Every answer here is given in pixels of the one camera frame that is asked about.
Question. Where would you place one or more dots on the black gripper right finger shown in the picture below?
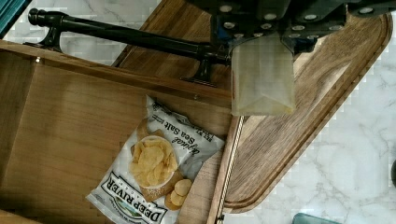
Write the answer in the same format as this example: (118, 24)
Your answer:
(308, 20)

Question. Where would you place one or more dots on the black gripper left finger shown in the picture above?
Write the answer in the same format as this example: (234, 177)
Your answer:
(249, 25)

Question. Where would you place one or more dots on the butter stick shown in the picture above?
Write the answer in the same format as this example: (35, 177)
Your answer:
(262, 78)

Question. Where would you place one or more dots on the dark object right edge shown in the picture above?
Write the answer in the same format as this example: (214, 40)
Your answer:
(393, 174)

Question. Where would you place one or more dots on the Deep River chips bag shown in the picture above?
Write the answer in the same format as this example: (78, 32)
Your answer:
(151, 177)

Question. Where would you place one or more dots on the open wooden drawer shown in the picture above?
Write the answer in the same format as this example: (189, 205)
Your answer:
(64, 121)

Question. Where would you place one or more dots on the teal object bottom edge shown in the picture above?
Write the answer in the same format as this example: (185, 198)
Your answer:
(302, 218)

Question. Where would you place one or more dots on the teal object top left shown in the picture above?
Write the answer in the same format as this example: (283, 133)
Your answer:
(10, 11)

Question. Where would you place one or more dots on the black metal drawer handle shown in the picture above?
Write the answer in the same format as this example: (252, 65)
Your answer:
(58, 22)

